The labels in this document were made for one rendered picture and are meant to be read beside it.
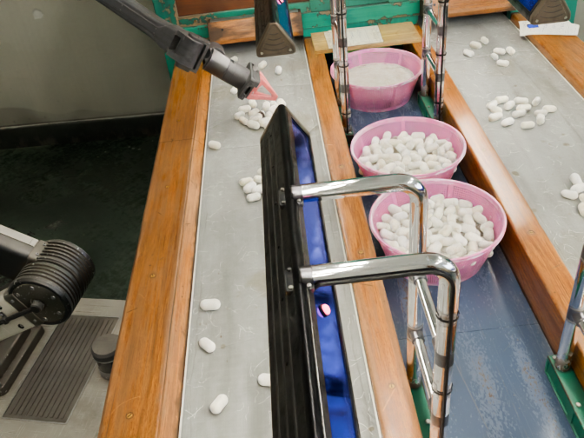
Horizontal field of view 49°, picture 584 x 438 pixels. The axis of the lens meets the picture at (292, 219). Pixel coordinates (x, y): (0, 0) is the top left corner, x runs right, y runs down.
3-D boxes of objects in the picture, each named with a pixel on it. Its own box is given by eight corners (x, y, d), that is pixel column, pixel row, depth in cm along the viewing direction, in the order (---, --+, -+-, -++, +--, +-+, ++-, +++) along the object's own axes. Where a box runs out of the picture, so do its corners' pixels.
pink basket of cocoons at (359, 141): (388, 224, 141) (388, 189, 135) (333, 169, 161) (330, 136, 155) (487, 187, 148) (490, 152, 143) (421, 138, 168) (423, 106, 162)
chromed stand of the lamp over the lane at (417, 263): (317, 512, 91) (284, 287, 64) (306, 396, 107) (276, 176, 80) (449, 498, 91) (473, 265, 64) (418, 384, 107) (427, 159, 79)
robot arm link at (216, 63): (199, 69, 154) (210, 49, 152) (197, 62, 160) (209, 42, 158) (223, 83, 157) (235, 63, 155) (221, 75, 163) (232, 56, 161)
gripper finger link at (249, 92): (282, 80, 167) (252, 62, 163) (284, 92, 161) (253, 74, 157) (268, 100, 170) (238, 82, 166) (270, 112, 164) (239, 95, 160)
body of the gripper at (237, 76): (255, 64, 164) (231, 49, 161) (257, 82, 156) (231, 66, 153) (242, 84, 167) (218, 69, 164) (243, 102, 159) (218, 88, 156)
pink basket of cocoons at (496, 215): (381, 304, 122) (381, 268, 116) (361, 220, 143) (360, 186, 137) (520, 288, 122) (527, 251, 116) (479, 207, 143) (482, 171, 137)
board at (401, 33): (315, 55, 196) (315, 50, 195) (310, 36, 207) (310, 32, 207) (421, 42, 195) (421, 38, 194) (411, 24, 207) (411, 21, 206)
